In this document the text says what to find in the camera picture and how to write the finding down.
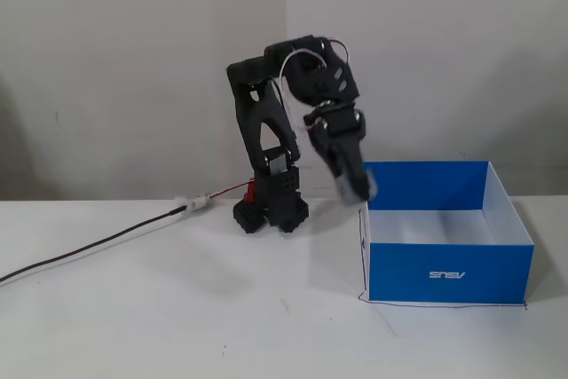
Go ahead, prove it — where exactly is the blue cardboard box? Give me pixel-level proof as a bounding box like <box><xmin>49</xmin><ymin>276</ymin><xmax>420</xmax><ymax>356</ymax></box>
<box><xmin>358</xmin><ymin>159</ymin><xmax>536</xmax><ymax>308</ymax></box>

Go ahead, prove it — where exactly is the black power cable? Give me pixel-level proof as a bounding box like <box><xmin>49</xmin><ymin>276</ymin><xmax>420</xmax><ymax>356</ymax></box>
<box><xmin>0</xmin><ymin>206</ymin><xmax>190</xmax><ymax>285</ymax></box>

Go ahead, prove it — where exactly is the red white power lead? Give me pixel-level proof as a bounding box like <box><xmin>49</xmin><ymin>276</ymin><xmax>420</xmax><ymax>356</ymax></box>
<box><xmin>208</xmin><ymin>180</ymin><xmax>255</xmax><ymax>199</ymax></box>

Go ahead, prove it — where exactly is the white red servo wire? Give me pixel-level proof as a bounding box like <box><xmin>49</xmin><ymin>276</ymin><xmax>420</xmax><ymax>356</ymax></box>
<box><xmin>278</xmin><ymin>46</ymin><xmax>330</xmax><ymax>119</ymax></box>
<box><xmin>327</xmin><ymin>36</ymin><xmax>351</xmax><ymax>66</ymax></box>

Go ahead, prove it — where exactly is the white cable connector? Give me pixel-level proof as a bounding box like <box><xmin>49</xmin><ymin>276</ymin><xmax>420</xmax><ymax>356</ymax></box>
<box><xmin>174</xmin><ymin>192</ymin><xmax>212</xmax><ymax>216</ymax></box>

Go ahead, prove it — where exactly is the gray hollow block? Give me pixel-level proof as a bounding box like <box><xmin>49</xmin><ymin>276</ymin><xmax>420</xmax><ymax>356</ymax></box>
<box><xmin>334</xmin><ymin>169</ymin><xmax>380</xmax><ymax>208</ymax></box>

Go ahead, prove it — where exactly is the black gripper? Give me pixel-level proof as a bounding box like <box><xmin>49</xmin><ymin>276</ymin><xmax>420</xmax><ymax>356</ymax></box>
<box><xmin>303</xmin><ymin>99</ymin><xmax>373</xmax><ymax>201</ymax></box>

